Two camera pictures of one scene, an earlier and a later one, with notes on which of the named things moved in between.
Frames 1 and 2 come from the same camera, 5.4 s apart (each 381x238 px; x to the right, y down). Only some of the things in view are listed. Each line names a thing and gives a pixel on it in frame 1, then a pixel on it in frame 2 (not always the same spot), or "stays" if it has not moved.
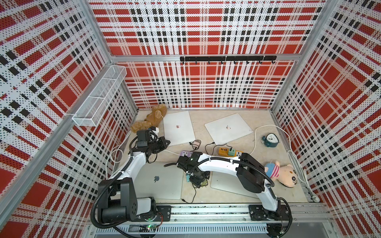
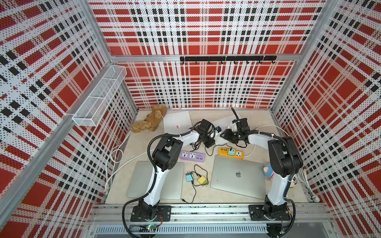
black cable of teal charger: x=190 y=203 stays
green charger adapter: x=231 y=152 stays
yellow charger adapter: x=204 y=182 stays
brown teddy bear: x=152 y=119 stays
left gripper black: x=161 y=140 -> x=212 y=142
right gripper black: x=197 y=182 -> x=227 y=136
